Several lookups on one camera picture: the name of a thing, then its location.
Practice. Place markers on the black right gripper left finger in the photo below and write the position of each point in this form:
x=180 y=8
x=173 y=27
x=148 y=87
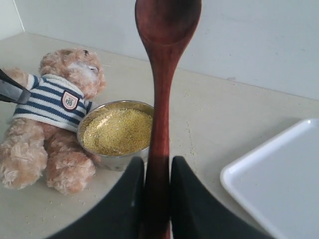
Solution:
x=117 y=215

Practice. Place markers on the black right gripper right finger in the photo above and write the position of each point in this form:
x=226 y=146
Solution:
x=197 y=214

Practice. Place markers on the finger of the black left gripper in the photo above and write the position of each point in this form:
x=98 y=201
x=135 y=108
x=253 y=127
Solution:
x=11 y=91

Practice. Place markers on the tan teddy bear striped shirt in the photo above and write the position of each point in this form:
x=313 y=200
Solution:
x=41 y=138

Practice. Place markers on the dark red wooden spoon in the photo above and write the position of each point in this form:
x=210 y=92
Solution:
x=165 y=28

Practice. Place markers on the steel bowl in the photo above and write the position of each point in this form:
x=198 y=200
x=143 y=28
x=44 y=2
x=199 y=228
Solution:
x=114 y=163

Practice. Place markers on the white rectangular plastic tray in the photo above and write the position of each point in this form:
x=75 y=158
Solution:
x=277 y=183

